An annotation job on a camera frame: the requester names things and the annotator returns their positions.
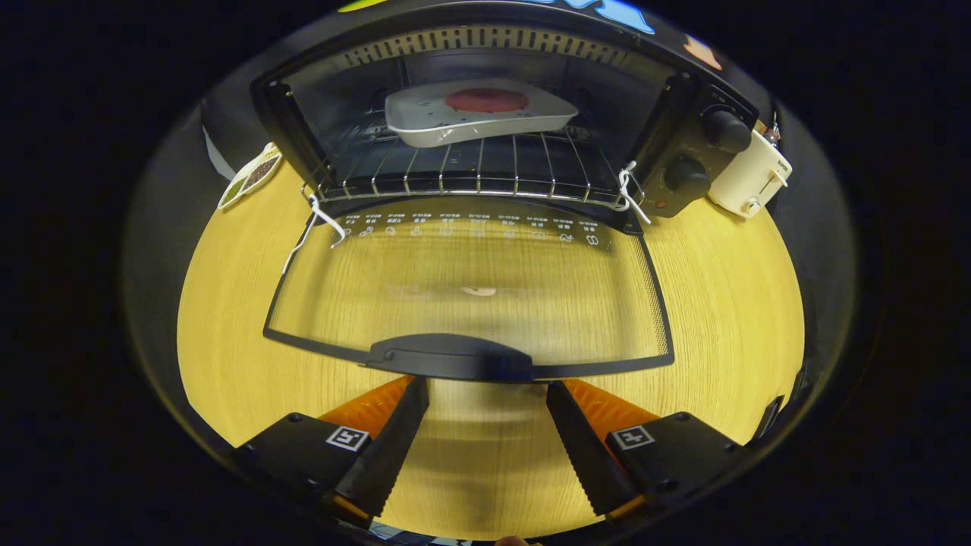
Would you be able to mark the white square plate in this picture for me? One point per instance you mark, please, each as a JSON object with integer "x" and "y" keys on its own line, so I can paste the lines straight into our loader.
{"x": 425, "y": 125}

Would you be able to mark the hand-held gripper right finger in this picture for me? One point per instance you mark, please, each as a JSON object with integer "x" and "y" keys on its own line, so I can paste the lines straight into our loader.
{"x": 584, "y": 455}

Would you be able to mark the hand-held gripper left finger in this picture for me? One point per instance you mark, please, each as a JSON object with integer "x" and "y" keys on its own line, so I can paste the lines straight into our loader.
{"x": 391, "y": 447}

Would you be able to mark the white divided dish of beans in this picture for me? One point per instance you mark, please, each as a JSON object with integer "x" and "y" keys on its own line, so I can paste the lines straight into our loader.
{"x": 250, "y": 178}

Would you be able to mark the black chair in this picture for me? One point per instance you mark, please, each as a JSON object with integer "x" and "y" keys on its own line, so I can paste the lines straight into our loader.
{"x": 770, "y": 417}

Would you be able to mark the black backdrop cloth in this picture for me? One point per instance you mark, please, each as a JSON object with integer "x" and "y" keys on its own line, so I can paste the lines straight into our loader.
{"x": 171, "y": 167}

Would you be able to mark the black toaster oven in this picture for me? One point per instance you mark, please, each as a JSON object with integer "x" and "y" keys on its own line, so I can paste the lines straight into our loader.
{"x": 683, "y": 152}

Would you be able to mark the white pop-up toaster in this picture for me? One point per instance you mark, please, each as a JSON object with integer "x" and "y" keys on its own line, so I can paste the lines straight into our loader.
{"x": 747, "y": 178}

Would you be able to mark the pink ham slice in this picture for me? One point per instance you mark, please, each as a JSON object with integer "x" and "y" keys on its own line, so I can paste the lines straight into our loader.
{"x": 487, "y": 100}

